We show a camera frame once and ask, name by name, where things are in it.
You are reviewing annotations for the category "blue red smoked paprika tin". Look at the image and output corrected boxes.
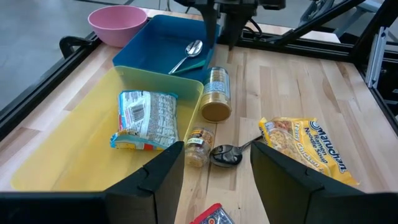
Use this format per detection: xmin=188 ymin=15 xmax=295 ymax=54
xmin=190 ymin=203 xmax=236 ymax=224

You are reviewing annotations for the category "small glass spice jar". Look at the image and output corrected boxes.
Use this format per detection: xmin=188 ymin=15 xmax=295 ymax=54
xmin=185 ymin=126 xmax=215 ymax=168

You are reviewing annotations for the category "black aluminium rig frame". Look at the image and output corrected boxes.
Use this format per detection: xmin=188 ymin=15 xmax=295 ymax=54
xmin=0 ymin=29 xmax=398 ymax=141

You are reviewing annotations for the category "silver aluminium post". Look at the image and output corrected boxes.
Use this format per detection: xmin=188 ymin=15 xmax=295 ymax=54
xmin=365 ymin=26 xmax=390 ymax=90

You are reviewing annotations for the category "yellow plastic bin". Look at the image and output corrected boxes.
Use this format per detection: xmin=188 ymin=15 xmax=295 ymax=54
xmin=10 ymin=65 xmax=205 ymax=192

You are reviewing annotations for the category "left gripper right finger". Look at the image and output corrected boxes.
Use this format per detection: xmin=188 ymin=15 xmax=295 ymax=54
xmin=250 ymin=140 xmax=398 ymax=224

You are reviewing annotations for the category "blue plastic bin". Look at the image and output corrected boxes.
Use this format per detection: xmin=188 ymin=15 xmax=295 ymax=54
xmin=112 ymin=14 xmax=221 ymax=83

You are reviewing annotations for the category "large tan-lidded spice jar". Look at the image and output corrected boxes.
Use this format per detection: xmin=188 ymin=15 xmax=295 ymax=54
xmin=199 ymin=66 xmax=233 ymax=123

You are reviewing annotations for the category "silver metal spoon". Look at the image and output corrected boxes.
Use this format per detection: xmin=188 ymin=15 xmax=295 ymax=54
xmin=168 ymin=39 xmax=204 ymax=75

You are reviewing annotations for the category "dark metal spoon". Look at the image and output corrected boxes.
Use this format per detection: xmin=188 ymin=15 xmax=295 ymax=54
xmin=210 ymin=135 xmax=264 ymax=168

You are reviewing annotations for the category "pink bowl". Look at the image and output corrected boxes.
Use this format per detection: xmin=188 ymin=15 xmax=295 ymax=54
xmin=87 ymin=5 xmax=149 ymax=49

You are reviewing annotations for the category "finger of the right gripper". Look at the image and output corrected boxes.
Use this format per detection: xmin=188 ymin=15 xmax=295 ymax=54
xmin=198 ymin=4 xmax=218 ymax=49
xmin=223 ymin=7 xmax=259 ymax=50

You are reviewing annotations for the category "yellow Maruchan ramen pack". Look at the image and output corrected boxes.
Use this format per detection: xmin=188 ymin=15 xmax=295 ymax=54
xmin=258 ymin=116 xmax=360 ymax=187

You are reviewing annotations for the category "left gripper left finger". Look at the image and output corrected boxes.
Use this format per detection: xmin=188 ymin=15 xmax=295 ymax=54
xmin=0 ymin=141 xmax=186 ymax=224

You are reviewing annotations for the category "blue-edged white ramen pack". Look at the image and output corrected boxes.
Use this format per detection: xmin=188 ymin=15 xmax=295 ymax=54
xmin=109 ymin=90 xmax=180 ymax=151

